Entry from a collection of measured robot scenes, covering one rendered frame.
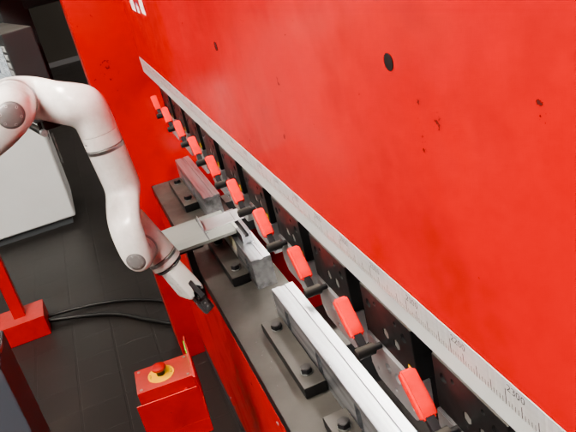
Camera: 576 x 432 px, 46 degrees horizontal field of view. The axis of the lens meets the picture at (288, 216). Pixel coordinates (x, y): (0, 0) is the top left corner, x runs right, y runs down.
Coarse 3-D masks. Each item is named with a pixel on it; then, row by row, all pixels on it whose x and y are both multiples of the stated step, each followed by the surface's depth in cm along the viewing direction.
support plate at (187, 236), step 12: (204, 216) 218; (168, 228) 215; (180, 228) 213; (192, 228) 212; (216, 228) 208; (228, 228) 206; (180, 240) 206; (192, 240) 204; (204, 240) 202; (180, 252) 200
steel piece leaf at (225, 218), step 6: (216, 216) 215; (222, 216) 214; (228, 216) 213; (198, 222) 214; (204, 222) 213; (210, 222) 212; (216, 222) 211; (222, 222) 210; (228, 222) 209; (204, 228) 209; (210, 228) 208
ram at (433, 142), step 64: (128, 0) 241; (192, 0) 143; (256, 0) 102; (320, 0) 79; (384, 0) 64; (448, 0) 54; (512, 0) 47; (192, 64) 168; (256, 64) 113; (320, 64) 86; (384, 64) 69; (448, 64) 58; (512, 64) 50; (256, 128) 128; (320, 128) 94; (384, 128) 74; (448, 128) 61; (512, 128) 52; (320, 192) 104; (384, 192) 80; (448, 192) 65; (512, 192) 55; (384, 256) 88; (448, 256) 70; (512, 256) 59; (448, 320) 75; (512, 320) 62; (512, 384) 67
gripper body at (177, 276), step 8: (176, 264) 175; (168, 272) 174; (176, 272) 174; (184, 272) 175; (168, 280) 178; (176, 280) 174; (184, 280) 175; (192, 280) 176; (176, 288) 179; (184, 288) 175; (200, 288) 180; (184, 296) 178; (192, 296) 176
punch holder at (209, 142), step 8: (200, 128) 187; (208, 136) 179; (208, 144) 183; (216, 144) 176; (208, 152) 188; (216, 152) 176; (216, 160) 181; (224, 168) 179; (224, 176) 179; (224, 192) 184
